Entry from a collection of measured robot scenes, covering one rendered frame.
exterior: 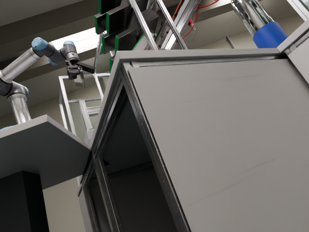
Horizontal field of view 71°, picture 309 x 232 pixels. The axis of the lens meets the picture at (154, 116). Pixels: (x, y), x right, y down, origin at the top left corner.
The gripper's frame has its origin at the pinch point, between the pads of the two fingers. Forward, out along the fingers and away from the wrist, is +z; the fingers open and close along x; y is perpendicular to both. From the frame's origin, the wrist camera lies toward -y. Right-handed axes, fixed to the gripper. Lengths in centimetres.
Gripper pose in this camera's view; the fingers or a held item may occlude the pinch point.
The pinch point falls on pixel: (84, 86)
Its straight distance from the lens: 141.0
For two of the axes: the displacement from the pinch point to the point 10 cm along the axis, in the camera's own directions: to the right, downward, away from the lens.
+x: 3.5, -4.8, -8.1
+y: -8.7, 1.6, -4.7
